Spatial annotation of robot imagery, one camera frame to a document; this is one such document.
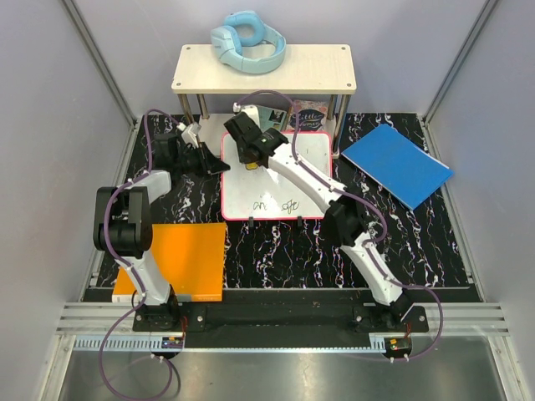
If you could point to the teal book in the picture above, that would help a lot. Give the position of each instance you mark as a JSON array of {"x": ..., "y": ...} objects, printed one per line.
[{"x": 272, "y": 118}]

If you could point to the black marble pattern mat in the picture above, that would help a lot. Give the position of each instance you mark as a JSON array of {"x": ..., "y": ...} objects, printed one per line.
[{"x": 421, "y": 246}]

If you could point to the blue folder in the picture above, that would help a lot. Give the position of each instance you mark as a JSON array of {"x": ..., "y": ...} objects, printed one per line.
[{"x": 397, "y": 164}]

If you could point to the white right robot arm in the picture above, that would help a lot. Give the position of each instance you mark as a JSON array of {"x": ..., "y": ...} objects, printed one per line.
[{"x": 343, "y": 211}]

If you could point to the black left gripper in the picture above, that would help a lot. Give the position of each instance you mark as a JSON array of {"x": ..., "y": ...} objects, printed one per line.
[{"x": 209, "y": 163}]

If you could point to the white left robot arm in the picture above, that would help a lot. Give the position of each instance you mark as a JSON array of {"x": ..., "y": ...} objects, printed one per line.
[{"x": 123, "y": 223}]

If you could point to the pink-framed whiteboard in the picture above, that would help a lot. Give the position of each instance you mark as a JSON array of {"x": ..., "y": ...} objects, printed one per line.
[{"x": 284, "y": 192}]

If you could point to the orange folder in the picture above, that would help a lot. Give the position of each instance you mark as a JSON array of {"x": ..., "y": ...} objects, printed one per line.
[{"x": 191, "y": 258}]

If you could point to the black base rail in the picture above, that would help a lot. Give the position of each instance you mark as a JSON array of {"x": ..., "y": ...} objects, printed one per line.
[{"x": 203, "y": 316}]

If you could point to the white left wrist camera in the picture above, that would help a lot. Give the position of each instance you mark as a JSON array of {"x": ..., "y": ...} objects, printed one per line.
[{"x": 190, "y": 133}]

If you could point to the white two-tier shelf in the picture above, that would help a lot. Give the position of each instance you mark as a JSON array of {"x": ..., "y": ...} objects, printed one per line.
[{"x": 301, "y": 69}]

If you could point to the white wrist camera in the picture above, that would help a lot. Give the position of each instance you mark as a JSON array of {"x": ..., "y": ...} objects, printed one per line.
[
  {"x": 190, "y": 133},
  {"x": 250, "y": 110}
]

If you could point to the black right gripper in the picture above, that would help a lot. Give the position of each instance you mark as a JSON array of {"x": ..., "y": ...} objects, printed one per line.
[{"x": 241, "y": 155}]

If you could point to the little women book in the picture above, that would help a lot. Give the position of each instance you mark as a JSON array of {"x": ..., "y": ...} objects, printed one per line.
[{"x": 312, "y": 115}]

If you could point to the light blue headphones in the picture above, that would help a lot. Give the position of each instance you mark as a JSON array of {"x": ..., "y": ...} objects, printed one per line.
[{"x": 246, "y": 29}]

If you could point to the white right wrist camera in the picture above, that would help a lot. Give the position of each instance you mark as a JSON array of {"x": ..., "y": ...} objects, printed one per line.
[{"x": 250, "y": 110}]

